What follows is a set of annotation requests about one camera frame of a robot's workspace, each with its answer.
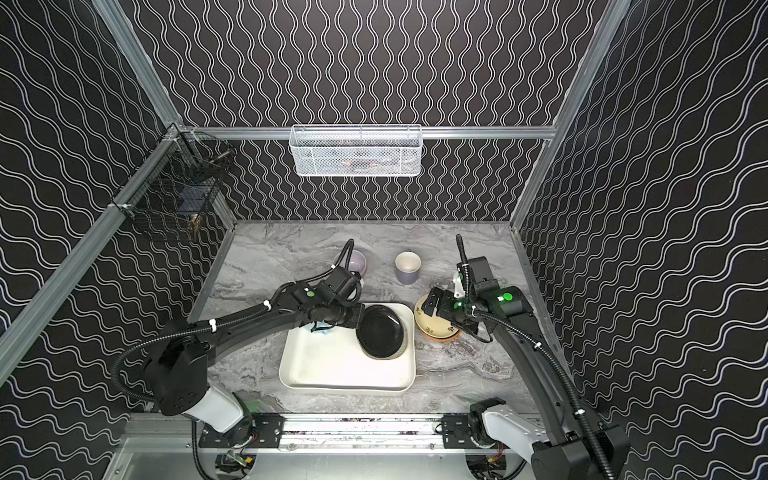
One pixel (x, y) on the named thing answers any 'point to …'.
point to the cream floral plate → (432, 325)
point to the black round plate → (381, 332)
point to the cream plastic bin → (334, 362)
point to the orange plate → (437, 339)
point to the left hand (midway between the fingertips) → (365, 314)
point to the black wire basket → (177, 181)
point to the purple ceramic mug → (407, 266)
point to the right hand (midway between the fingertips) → (438, 312)
